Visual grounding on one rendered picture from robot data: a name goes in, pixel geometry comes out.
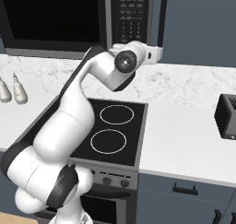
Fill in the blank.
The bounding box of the blue drawer front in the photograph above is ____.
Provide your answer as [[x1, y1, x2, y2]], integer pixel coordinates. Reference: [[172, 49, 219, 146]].
[[137, 172, 236, 205]]

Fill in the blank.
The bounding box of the long black cupboard handle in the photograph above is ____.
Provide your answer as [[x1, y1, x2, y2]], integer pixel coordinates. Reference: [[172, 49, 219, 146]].
[[157, 0, 169, 48]]

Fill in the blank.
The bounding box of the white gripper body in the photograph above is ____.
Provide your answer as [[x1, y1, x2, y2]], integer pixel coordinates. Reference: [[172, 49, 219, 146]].
[[152, 46, 164, 65]]

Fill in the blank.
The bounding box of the black drawer handle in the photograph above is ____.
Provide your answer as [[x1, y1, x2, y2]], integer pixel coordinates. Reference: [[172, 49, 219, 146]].
[[171, 182, 199, 196]]

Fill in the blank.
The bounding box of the pale grey bottle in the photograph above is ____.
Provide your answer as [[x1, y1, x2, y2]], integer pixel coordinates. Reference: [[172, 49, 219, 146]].
[[0, 77, 13, 104], [11, 71, 29, 105]]

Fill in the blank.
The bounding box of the black microwave door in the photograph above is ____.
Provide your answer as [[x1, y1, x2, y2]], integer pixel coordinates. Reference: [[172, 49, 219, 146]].
[[0, 0, 112, 60]]

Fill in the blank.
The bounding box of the black oven door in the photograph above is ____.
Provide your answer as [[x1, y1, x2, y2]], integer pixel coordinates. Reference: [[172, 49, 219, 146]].
[[36, 189, 136, 224]]

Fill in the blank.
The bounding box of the black toaster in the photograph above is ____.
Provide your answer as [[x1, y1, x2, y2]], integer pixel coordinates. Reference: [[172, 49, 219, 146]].
[[214, 93, 236, 140]]

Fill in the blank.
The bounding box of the blue base cupboard door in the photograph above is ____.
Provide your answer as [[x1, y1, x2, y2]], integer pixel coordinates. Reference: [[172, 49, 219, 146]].
[[221, 199, 236, 224], [136, 189, 225, 224]]

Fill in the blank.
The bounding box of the dark oven knob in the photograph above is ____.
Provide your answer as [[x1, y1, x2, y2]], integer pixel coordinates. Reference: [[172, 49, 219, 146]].
[[120, 179, 131, 189], [101, 176, 112, 186]]

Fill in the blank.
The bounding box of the black oven door handle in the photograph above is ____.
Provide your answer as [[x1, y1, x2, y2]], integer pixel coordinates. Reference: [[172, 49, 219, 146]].
[[88, 189, 133, 201]]

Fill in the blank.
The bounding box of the silver oven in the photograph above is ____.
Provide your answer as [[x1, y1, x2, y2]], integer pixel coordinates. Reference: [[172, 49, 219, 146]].
[[33, 162, 140, 224]]

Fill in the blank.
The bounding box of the black and silver microwave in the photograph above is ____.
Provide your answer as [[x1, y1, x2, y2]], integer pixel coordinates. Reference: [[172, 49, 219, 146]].
[[0, 0, 155, 60]]

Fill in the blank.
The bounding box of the black glass hob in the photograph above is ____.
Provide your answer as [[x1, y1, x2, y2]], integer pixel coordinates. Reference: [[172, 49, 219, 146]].
[[18, 94, 149, 168]]

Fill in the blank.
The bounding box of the blue wall cupboard door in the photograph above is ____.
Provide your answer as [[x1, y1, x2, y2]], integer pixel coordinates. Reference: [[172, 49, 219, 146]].
[[152, 0, 236, 68]]

